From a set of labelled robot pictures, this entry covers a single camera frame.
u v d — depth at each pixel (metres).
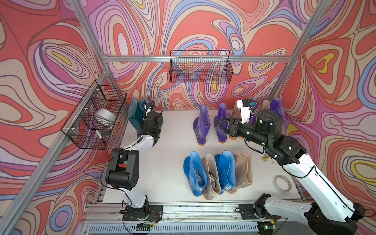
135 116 0.81
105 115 0.72
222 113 0.84
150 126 0.72
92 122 0.80
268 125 0.42
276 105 0.88
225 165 0.66
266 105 0.88
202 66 0.96
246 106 0.51
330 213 0.38
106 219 0.73
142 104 0.89
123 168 0.49
